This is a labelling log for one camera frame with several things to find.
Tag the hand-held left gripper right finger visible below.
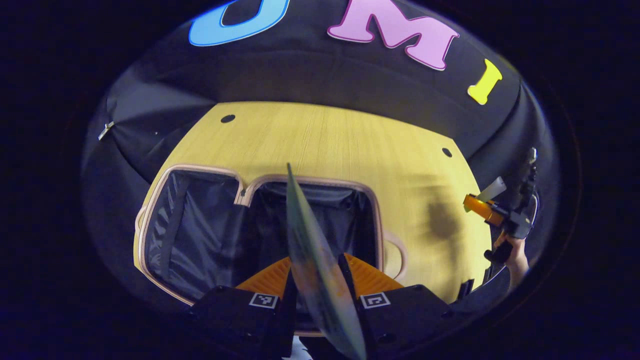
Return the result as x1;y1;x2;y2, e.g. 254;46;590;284
338;253;471;358

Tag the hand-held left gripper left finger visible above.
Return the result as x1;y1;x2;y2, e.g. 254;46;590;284
186;256;301;360

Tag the pink suitcase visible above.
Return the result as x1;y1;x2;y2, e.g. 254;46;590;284
134;164;408;337

